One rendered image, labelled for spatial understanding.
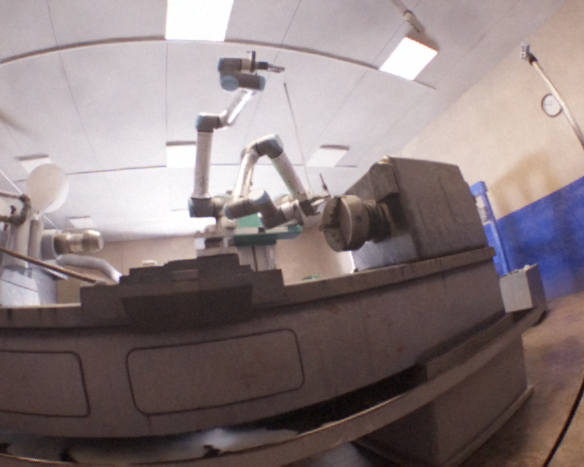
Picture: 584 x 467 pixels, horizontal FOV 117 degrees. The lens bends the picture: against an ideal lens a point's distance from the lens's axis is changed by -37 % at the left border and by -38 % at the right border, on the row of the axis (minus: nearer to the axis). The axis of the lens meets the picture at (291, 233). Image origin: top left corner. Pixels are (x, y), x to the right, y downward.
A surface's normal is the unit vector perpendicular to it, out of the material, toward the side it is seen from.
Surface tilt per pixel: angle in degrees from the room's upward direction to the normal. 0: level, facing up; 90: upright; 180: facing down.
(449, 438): 90
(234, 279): 90
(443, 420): 90
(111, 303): 90
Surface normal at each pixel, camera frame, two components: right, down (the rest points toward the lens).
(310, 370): 0.33, -0.32
